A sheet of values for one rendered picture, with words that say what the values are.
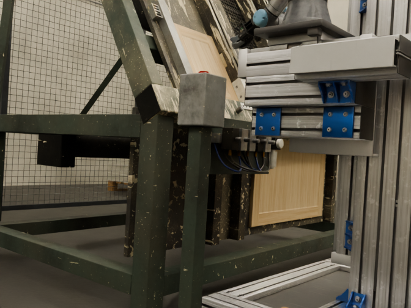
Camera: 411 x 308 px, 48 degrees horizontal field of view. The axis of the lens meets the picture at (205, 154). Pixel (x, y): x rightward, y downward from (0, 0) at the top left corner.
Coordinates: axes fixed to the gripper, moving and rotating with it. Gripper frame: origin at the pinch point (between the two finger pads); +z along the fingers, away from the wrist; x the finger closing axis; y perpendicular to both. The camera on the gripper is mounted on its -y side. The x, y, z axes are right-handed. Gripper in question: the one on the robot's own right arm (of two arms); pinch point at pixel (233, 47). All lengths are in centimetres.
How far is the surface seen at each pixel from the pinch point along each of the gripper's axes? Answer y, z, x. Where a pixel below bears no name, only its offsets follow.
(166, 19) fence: 51, -2, -1
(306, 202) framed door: -88, 41, 76
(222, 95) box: 67, -23, 55
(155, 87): 76, -3, 40
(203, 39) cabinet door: 24.8, 0.4, 1.5
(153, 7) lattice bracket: 56, -1, -6
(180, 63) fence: 52, -1, 22
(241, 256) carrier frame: 16, 31, 102
